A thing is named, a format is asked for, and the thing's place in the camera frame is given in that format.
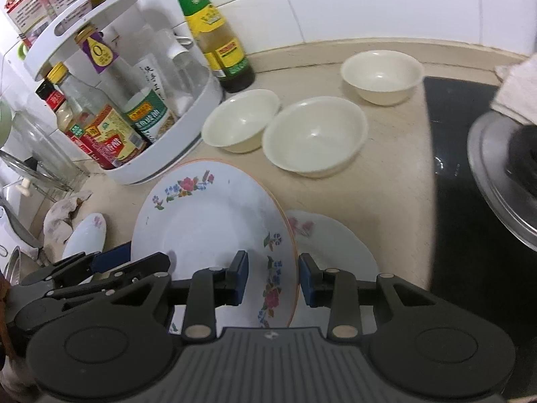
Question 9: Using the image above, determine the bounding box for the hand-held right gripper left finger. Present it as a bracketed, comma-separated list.
[98, 251, 249, 341]

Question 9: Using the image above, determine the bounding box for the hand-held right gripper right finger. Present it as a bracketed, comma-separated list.
[299, 254, 441, 341]

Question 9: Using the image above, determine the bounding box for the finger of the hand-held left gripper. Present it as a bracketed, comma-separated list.
[19, 242, 133, 289]
[40, 252, 172, 302]

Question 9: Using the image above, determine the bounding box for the small oval floral dish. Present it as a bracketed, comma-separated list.
[61, 213, 107, 261]

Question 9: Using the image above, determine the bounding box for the scalloped white plate pink flower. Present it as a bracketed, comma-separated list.
[285, 209, 379, 329]

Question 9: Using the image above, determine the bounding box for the floral white plate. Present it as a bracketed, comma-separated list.
[131, 160, 299, 329]

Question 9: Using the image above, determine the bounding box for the white ceramic bowl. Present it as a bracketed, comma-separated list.
[262, 96, 369, 178]
[201, 89, 281, 154]
[341, 49, 424, 105]

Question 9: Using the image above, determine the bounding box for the stained cloth rag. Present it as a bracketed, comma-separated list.
[42, 189, 93, 244]

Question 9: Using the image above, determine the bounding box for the white kitchen appliance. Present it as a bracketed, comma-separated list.
[0, 206, 45, 261]

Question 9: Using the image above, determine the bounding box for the red yellow label jar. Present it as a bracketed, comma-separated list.
[80, 107, 147, 171]

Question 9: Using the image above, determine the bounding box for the clear glass jar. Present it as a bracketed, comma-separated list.
[10, 109, 87, 194]

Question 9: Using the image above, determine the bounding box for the white two-tier condiment rack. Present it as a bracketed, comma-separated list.
[23, 0, 225, 185]

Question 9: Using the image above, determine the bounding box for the green label jar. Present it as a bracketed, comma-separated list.
[124, 88, 175, 143]

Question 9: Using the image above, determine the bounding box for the yellow cap clear bottle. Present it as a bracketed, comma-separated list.
[46, 62, 105, 135]

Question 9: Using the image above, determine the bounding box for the clear glass bottle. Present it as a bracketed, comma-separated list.
[155, 27, 210, 114]

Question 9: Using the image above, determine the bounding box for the purple label clear bottle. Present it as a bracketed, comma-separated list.
[75, 25, 141, 135]

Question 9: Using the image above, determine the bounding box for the steel pot lid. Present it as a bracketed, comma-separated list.
[467, 109, 537, 253]

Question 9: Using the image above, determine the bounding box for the black lid knob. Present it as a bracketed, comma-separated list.
[505, 124, 537, 196]

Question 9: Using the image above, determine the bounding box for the green yellow label sauce bottle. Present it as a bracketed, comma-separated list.
[166, 0, 256, 94]

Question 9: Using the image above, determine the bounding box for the red white seasoning packet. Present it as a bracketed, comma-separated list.
[3, 0, 57, 36]

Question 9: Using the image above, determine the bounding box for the white towel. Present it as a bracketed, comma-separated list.
[489, 52, 537, 126]

